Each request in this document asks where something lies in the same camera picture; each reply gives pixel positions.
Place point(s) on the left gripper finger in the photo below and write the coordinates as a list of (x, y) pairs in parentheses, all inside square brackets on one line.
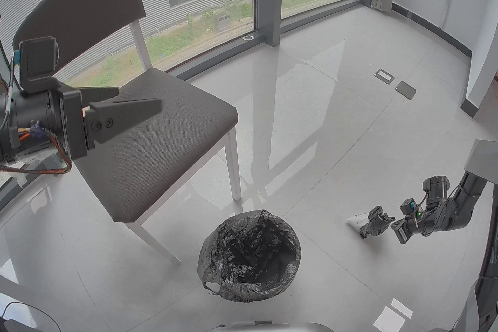
[(101, 93), (120, 114)]

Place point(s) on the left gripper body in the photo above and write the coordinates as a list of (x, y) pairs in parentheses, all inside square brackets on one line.
[(72, 120)]

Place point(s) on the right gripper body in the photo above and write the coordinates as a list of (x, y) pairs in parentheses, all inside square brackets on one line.
[(404, 231)]

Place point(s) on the black plastic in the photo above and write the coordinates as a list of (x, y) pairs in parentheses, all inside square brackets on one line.
[(375, 223)]

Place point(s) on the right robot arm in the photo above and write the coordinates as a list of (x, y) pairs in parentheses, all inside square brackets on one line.
[(469, 190)]

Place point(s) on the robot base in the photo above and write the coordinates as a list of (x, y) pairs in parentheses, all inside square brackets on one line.
[(272, 326)]

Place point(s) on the black plastic bag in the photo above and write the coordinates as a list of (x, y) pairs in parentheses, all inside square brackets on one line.
[(249, 256)]

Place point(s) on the grey chair with white legs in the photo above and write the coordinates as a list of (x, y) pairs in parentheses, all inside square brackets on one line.
[(155, 136)]

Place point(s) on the crumpled white paper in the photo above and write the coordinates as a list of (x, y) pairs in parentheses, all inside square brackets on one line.
[(356, 221)]

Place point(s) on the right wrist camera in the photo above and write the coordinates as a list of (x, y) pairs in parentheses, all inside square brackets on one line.
[(408, 207)]

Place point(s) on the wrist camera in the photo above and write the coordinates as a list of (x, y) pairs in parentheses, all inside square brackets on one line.
[(408, 207), (37, 58)]

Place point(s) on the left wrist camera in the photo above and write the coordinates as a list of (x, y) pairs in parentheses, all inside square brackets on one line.
[(37, 58)]

